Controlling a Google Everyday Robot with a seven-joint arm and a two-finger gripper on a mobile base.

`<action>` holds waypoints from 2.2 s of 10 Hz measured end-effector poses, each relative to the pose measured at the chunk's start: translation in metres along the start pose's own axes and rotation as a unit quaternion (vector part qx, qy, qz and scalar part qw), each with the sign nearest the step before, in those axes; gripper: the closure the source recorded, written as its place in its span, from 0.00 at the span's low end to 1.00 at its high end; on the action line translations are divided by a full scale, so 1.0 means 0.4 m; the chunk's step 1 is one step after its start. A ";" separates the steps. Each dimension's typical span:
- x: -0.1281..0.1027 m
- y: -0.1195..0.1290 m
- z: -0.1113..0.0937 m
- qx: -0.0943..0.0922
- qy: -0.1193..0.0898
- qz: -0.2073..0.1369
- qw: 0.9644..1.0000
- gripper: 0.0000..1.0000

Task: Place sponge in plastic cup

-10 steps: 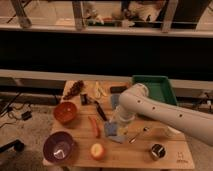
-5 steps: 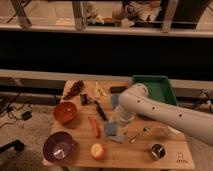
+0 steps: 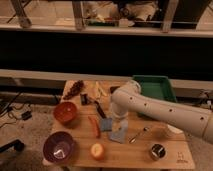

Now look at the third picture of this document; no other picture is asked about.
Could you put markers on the blue sponge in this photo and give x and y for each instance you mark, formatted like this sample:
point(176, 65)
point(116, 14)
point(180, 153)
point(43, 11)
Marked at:
point(106, 124)

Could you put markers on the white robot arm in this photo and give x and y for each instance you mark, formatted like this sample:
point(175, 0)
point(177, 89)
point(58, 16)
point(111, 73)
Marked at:
point(193, 120)

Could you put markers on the white plastic cup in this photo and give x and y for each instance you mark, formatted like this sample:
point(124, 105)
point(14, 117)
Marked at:
point(173, 131)

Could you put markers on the black rectangular block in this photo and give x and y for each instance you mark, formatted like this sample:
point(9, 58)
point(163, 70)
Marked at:
point(113, 88)

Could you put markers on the pale banana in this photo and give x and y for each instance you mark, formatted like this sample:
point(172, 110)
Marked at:
point(99, 91)

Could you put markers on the small dark metal clip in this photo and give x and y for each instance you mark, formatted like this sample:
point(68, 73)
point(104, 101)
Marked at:
point(85, 99)

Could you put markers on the orange carrot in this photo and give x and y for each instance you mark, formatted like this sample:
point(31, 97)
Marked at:
point(95, 127)

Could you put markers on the orange plastic bowl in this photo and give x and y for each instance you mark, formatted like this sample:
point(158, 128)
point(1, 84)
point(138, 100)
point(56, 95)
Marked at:
point(65, 112)

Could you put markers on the green plastic tray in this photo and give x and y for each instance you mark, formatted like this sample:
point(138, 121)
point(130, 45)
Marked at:
point(157, 87)

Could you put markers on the light blue cloth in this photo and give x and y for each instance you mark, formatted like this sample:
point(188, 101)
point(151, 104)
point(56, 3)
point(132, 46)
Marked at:
point(118, 132)

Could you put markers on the metal spoon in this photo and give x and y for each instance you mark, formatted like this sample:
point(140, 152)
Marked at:
point(133, 139)

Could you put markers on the red yellow apple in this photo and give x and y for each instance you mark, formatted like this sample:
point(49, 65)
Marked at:
point(97, 151)

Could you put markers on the wooden table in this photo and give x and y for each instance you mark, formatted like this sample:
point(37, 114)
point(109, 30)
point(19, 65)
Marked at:
point(126, 156)

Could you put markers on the purple plastic bowl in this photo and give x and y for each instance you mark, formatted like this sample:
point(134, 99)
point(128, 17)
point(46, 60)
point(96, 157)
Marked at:
point(58, 147)

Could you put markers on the small metal can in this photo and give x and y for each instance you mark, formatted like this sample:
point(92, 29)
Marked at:
point(157, 151)

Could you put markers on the black power adapter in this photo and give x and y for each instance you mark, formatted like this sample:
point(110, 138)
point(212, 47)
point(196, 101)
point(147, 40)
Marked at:
point(26, 115)

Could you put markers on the black cylindrical floor object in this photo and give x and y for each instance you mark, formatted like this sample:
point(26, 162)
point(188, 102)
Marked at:
point(16, 144)

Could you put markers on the black handled knife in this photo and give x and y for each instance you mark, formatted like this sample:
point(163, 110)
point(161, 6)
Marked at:
point(99, 110)

